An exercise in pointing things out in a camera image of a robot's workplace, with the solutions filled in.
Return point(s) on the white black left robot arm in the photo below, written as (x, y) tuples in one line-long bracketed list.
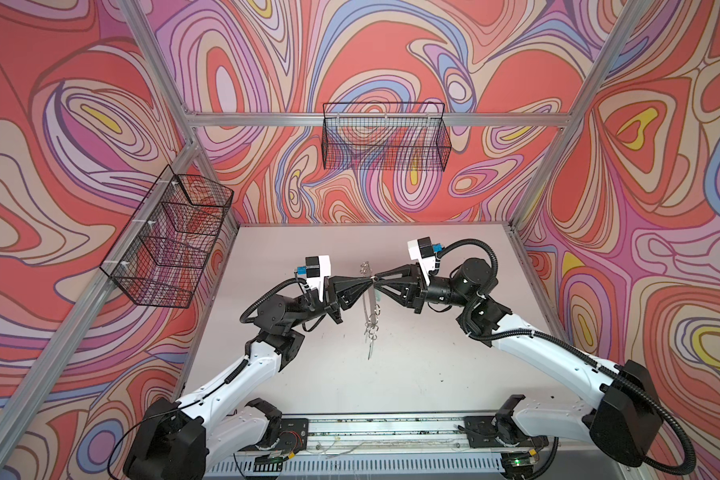
[(182, 439)]

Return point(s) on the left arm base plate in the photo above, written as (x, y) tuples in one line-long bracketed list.
[(288, 435)]

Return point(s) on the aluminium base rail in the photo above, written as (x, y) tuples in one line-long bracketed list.
[(422, 445)]

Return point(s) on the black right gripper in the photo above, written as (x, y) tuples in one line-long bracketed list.
[(414, 295)]

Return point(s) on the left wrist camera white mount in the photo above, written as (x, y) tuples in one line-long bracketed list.
[(315, 271)]

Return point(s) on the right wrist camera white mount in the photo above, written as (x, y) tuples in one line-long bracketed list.
[(426, 254)]

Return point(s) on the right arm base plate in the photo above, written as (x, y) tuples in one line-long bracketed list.
[(493, 432)]

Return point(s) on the black wire basket back wall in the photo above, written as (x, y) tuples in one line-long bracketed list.
[(385, 136)]

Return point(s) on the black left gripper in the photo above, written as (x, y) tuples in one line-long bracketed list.
[(332, 295)]

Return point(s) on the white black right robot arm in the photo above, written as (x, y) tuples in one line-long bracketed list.
[(618, 408)]

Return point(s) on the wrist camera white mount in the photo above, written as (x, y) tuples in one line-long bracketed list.
[(426, 254), (315, 271)]

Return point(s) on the black wire basket left wall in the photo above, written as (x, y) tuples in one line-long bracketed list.
[(159, 259)]

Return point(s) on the black wire basket wall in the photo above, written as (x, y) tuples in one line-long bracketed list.
[(159, 259), (385, 136)]

